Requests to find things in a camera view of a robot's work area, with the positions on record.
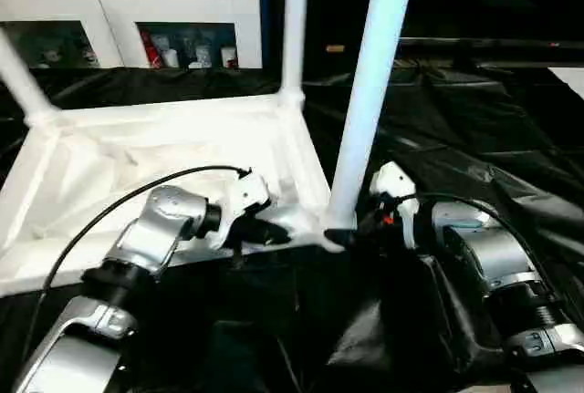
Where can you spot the white glass-door cabinet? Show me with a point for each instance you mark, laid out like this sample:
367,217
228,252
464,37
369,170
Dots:
119,5

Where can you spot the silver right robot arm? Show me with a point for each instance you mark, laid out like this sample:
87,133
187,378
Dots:
493,265

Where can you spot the small yellow label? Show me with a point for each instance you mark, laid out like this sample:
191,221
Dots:
335,47

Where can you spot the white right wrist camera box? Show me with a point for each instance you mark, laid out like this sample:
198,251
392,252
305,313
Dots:
392,183

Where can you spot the black table mat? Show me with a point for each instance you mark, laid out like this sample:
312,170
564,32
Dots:
456,156

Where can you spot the white plastic table leg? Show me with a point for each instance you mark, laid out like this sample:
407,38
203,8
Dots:
23,83
374,74
294,24

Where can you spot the black low cabinet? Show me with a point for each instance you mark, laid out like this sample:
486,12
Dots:
493,1

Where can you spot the white plastic table top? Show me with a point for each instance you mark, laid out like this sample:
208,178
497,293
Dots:
137,147

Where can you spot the white flat sheet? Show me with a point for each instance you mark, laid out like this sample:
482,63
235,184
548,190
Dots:
570,78

